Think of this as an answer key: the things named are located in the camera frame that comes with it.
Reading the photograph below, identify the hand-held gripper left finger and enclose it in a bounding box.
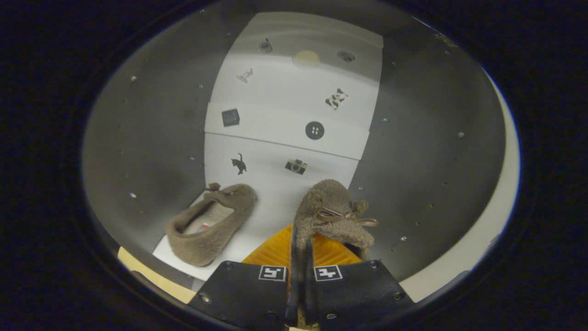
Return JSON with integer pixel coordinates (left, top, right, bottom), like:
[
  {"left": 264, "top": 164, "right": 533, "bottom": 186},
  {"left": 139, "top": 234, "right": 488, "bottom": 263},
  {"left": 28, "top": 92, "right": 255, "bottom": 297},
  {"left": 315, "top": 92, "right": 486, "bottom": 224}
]
[{"left": 187, "top": 224, "right": 299, "bottom": 331}]

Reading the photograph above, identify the dark grey shoe cabinet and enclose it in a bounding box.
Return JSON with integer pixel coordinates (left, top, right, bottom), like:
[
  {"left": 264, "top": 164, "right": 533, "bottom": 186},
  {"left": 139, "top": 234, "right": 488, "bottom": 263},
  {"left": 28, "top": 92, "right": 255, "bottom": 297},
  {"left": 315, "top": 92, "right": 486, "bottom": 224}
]
[{"left": 82, "top": 2, "right": 508, "bottom": 306}]

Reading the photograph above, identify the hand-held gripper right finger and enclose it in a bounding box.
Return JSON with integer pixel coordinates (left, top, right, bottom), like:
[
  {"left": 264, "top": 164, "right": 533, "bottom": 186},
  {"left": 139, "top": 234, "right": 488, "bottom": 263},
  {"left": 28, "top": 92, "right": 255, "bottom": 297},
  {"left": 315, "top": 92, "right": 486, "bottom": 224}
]
[{"left": 305, "top": 232, "right": 416, "bottom": 331}]

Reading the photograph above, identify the brown fuzzy shoe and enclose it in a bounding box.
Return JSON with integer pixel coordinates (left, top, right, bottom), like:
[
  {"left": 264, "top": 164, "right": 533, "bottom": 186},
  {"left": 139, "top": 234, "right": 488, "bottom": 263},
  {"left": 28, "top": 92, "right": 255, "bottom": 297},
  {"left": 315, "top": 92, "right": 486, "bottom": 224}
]
[
  {"left": 289, "top": 179, "right": 379, "bottom": 329},
  {"left": 166, "top": 183, "right": 258, "bottom": 267}
]

